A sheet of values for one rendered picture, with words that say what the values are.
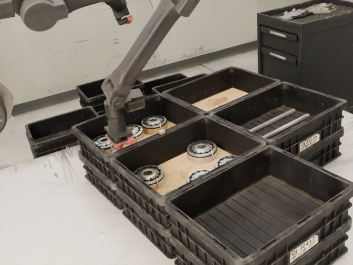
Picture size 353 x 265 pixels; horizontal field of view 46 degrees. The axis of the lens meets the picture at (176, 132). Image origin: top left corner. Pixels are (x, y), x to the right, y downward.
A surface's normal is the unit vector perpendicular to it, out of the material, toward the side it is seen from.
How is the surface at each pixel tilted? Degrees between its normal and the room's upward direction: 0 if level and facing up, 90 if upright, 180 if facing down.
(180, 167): 0
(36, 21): 118
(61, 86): 90
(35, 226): 0
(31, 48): 90
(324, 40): 90
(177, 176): 0
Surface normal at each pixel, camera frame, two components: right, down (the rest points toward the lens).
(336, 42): 0.44, 0.38
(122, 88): 0.40, 0.74
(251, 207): -0.11, -0.87
